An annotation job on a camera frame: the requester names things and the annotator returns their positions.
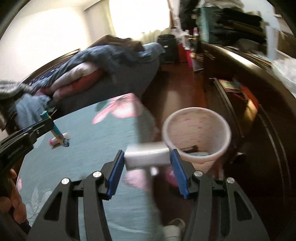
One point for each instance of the blue duvet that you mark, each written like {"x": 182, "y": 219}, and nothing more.
{"x": 104, "y": 58}

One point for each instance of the dark wooden bed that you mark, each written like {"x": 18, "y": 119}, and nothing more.
{"x": 129, "y": 78}

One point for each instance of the white pink-speckled trash bin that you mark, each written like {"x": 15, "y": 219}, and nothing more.
{"x": 196, "y": 125}

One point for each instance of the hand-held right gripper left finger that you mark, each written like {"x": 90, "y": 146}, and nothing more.
{"x": 115, "y": 176}

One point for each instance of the brown blanket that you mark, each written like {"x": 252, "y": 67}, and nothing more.
{"x": 115, "y": 42}

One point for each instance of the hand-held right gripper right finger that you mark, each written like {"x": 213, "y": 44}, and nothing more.
{"x": 180, "y": 176}

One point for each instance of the black suitcase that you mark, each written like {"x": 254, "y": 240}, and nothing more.
{"x": 168, "y": 48}

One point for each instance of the pink plastic container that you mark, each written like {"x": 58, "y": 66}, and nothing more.
{"x": 189, "y": 59}

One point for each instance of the white plastic container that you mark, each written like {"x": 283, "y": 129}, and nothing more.
{"x": 183, "y": 40}

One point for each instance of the dark wooden dresser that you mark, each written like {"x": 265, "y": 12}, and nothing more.
{"x": 266, "y": 120}

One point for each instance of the colourful tube with teal cap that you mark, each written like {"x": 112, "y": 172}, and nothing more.
{"x": 59, "y": 134}

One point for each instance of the person's left hand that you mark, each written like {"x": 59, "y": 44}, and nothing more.
{"x": 16, "y": 206}

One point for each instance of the white plastic bag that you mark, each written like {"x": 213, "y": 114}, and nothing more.
{"x": 285, "y": 74}

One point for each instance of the pink and white tube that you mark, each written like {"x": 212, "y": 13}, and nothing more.
{"x": 53, "y": 141}

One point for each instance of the pink folded quilt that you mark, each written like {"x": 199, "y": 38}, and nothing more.
{"x": 78, "y": 78}

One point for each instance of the teal floral tablecloth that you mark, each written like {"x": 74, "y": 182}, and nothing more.
{"x": 92, "y": 139}

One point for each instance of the pale window curtains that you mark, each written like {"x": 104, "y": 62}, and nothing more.
{"x": 159, "y": 32}

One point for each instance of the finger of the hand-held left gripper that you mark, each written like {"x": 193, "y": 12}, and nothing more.
{"x": 38, "y": 129}

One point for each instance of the white shoe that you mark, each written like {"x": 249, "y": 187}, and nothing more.
{"x": 175, "y": 226}

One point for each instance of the black hanging coat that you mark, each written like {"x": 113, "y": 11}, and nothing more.
{"x": 187, "y": 11}

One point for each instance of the star print navy pillow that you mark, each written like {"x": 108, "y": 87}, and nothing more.
{"x": 41, "y": 76}

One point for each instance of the teal storage box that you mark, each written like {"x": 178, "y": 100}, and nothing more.
{"x": 207, "y": 23}

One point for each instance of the white rectangular box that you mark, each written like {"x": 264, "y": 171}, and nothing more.
{"x": 145, "y": 157}

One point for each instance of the books in dresser shelf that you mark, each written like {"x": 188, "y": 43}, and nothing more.
{"x": 245, "y": 92}

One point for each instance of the light blue fleece blanket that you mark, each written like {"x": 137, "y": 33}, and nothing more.
{"x": 30, "y": 106}

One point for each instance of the stack of dark folded clothes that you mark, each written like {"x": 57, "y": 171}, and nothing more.
{"x": 240, "y": 25}

